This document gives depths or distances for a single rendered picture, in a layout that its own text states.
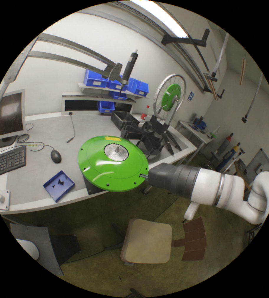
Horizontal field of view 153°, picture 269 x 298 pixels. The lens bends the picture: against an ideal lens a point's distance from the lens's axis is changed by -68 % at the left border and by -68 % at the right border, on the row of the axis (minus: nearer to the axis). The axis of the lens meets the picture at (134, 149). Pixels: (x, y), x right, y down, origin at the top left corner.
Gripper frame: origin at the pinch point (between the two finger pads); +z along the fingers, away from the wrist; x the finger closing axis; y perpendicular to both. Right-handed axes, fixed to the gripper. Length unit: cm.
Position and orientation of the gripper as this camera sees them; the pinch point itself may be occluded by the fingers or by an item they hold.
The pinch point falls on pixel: (140, 174)
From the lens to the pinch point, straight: 33.1
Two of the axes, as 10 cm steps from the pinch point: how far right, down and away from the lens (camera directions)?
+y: -0.5, -9.8, -1.9
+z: -6.7, -1.1, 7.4
